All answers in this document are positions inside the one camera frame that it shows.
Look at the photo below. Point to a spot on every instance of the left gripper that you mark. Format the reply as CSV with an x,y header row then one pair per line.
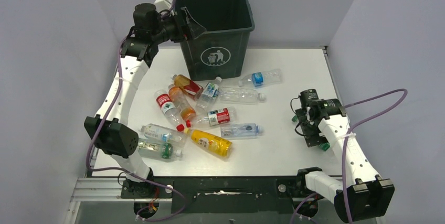
x,y
193,30

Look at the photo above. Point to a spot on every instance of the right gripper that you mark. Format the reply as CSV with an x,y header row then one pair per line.
x,y
311,137

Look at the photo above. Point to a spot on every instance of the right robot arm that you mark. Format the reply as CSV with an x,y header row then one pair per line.
x,y
361,193

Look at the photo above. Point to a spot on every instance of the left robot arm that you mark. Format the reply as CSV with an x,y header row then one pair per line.
x,y
108,128

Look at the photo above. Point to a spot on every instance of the dark green trash bin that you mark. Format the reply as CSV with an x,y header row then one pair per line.
x,y
221,50

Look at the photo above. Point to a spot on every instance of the red orange tea bottle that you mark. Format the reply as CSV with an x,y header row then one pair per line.
x,y
188,86

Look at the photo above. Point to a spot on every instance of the blue label clear bottle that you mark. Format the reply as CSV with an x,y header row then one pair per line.
x,y
261,79

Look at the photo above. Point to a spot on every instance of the blue white label bottle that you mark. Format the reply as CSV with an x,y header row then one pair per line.
x,y
209,95

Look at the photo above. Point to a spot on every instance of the clear unlabeled bottle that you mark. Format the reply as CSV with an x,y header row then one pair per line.
x,y
241,95

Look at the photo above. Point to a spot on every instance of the blue oval label bottle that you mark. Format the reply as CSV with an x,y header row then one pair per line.
x,y
241,131

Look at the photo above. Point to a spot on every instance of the red label bottle left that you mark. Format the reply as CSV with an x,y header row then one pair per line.
x,y
169,109

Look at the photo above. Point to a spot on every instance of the orange drink bottle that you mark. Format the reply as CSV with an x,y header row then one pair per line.
x,y
179,99

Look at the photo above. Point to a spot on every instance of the red white label bottle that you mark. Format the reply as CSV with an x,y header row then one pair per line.
x,y
213,118

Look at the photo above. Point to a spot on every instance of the yellow juice bottle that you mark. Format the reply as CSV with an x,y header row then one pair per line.
x,y
212,143

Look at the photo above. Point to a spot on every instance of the light blue label bottle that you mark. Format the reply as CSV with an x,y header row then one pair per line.
x,y
164,134

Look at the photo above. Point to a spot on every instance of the green tea bottle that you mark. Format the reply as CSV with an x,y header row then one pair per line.
x,y
153,149

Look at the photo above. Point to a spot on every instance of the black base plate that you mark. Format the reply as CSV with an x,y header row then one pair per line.
x,y
234,205

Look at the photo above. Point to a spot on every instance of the aluminium front rail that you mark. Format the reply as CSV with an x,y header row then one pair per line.
x,y
167,188

